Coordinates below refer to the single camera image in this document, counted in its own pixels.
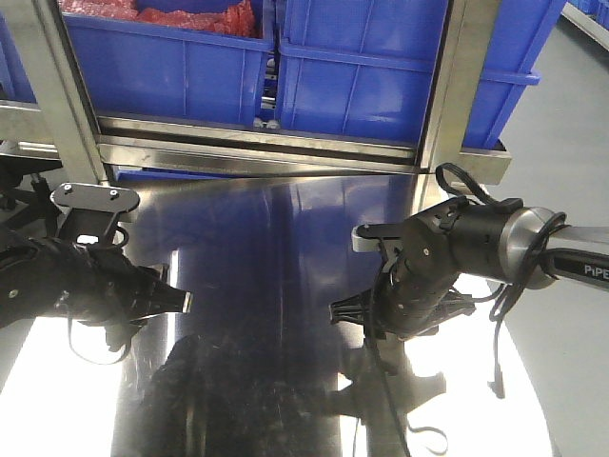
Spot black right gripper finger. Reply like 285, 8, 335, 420
436, 288, 476, 326
329, 292, 374, 325

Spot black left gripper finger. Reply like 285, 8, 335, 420
142, 265, 193, 318

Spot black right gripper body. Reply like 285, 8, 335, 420
375, 199, 475, 337

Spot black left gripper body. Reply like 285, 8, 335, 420
28, 238, 160, 326

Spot brake pad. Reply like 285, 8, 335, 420
152, 264, 169, 284

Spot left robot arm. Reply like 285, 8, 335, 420
1, 226, 192, 328

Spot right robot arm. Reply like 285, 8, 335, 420
330, 197, 608, 340

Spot right blue plastic bin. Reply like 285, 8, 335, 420
275, 1, 563, 149

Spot blue plastic bin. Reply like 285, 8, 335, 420
64, 1, 274, 126
275, 1, 563, 149

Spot far left blue bin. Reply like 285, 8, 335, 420
1, 17, 36, 103

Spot left blue plastic bin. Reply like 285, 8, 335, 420
64, 1, 274, 126

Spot red bubble wrap bag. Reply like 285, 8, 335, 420
58, 1, 258, 38

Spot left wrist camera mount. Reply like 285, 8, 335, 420
50, 183, 140, 245

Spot stainless steel shelf frame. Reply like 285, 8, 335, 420
1, 1, 511, 185

